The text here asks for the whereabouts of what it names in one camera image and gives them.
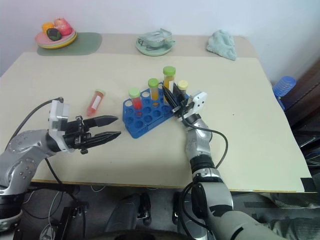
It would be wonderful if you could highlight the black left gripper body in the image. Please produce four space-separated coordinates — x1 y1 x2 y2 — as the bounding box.
61 115 93 155

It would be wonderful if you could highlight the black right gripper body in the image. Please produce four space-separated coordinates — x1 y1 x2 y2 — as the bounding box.
171 97 195 123

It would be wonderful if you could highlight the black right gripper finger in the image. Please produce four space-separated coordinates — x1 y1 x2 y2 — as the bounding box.
161 84 179 110
172 83 188 104

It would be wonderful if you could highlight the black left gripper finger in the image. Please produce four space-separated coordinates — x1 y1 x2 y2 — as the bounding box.
83 115 119 128
85 131 122 149

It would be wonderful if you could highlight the tall yellow tube green cap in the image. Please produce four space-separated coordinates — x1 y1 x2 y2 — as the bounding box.
162 65 176 104

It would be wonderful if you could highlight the blue test tube rack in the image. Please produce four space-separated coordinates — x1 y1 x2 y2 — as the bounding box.
121 88 194 140

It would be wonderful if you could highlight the tube with yellow cap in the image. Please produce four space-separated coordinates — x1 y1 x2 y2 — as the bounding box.
177 79 189 99

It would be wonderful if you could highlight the short orange tube green cap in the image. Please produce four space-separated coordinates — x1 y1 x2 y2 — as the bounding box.
147 77 160 106

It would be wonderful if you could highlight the red tube with green cap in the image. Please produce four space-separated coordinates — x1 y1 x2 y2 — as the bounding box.
128 87 144 118

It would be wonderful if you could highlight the pale green plate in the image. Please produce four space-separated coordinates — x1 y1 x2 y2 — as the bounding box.
135 37 176 57

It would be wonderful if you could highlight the teal towel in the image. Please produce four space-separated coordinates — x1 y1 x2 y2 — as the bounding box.
205 29 238 62

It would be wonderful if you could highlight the cream table cover sheet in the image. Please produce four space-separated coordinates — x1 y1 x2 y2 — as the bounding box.
0 51 314 194

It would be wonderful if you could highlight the dark rounded shape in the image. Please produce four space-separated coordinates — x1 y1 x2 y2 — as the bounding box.
104 192 152 233

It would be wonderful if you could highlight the green placemat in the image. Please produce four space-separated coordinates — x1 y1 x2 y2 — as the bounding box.
36 32 104 57

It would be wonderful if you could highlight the yellow plate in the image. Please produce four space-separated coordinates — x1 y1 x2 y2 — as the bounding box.
36 31 78 50

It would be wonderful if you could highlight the black floor stand base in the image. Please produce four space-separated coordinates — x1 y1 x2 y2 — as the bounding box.
12 204 90 240

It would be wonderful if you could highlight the dark green toy avocado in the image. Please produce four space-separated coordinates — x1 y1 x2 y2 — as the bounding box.
46 27 62 41

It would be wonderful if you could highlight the pink toy peach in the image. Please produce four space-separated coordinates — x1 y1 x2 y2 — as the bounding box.
54 17 74 36

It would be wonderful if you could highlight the pink plate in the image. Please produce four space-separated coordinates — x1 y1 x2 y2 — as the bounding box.
34 26 75 46

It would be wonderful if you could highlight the blue ribbed bottle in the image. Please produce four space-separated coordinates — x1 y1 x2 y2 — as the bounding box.
272 75 297 111

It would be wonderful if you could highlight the orange toy fruit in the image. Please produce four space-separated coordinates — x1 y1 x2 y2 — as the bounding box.
41 22 56 35

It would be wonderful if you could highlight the dark wooden furniture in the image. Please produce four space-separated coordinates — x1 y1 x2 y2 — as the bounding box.
281 56 320 132

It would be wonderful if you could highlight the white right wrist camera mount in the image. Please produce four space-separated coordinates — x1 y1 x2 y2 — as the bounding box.
185 90 209 119

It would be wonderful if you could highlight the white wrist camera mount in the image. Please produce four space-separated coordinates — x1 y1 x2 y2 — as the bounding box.
46 99 71 152
185 90 209 119

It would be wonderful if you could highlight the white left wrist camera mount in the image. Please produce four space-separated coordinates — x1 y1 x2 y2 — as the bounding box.
46 99 71 152

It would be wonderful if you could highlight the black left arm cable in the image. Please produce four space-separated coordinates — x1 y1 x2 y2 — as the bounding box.
11 96 66 191

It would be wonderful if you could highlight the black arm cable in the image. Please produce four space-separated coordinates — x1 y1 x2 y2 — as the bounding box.
11 96 66 191
178 116 229 169

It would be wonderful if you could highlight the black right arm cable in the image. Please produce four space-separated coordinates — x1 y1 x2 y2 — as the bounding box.
178 116 229 169

